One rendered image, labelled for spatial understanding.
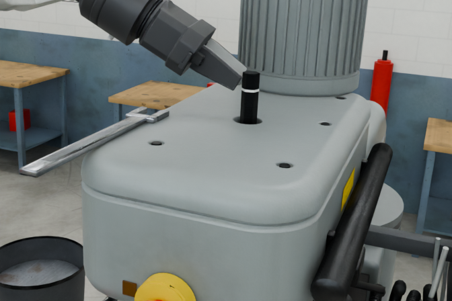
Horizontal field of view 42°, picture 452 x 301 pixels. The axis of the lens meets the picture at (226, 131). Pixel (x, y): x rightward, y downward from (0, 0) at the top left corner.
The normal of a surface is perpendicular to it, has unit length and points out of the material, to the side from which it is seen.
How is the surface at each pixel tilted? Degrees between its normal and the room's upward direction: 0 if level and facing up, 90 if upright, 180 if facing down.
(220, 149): 0
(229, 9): 90
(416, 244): 90
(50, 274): 0
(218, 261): 90
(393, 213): 0
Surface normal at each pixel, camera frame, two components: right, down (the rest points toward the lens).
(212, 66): -0.13, 0.29
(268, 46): -0.57, 0.22
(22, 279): 0.05, -0.95
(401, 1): -0.36, 0.26
